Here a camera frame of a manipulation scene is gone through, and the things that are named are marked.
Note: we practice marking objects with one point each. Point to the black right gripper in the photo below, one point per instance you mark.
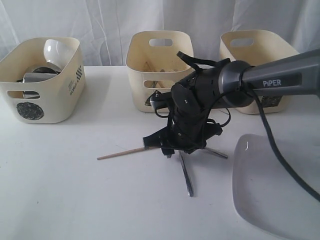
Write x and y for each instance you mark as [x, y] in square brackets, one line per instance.
[183, 132]

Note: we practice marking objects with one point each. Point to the steel fork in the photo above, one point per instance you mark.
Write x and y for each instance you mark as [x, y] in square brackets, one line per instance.
[216, 153]

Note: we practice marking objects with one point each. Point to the steel spoon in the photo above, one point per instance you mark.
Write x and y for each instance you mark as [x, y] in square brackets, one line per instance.
[189, 186]

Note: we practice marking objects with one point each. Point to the diagonal wooden chopstick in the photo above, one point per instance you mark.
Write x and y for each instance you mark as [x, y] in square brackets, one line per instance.
[148, 67]

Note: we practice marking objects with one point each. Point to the steel table knife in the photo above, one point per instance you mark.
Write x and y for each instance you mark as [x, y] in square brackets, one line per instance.
[158, 77]

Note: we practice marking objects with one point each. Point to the horizontal wooden chopstick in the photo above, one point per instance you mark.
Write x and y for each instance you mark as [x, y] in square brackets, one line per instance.
[123, 153]

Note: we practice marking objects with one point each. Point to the white ceramic bowl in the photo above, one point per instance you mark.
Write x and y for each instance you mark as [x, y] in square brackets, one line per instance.
[57, 53]

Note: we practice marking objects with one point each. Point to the tall steel mug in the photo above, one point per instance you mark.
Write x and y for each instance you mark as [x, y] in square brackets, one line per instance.
[34, 77]

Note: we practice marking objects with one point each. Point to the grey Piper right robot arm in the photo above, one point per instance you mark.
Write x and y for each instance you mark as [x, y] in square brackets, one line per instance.
[225, 84]

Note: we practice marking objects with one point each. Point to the cream bin with triangle mark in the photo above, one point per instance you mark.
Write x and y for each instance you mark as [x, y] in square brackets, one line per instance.
[159, 48]

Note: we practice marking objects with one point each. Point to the white square plate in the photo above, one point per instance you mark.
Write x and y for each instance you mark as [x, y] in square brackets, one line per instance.
[267, 197]

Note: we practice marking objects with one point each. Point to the cream bin with square mark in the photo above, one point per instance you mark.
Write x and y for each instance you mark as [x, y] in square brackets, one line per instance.
[257, 47]

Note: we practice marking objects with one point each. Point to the cream bin with circle mark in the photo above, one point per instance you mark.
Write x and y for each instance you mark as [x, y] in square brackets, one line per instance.
[45, 102]

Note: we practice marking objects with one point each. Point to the white curtain backdrop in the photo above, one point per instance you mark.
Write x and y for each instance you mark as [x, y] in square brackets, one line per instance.
[105, 27]

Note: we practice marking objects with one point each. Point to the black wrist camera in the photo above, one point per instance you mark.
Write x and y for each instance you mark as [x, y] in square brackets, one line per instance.
[160, 100]

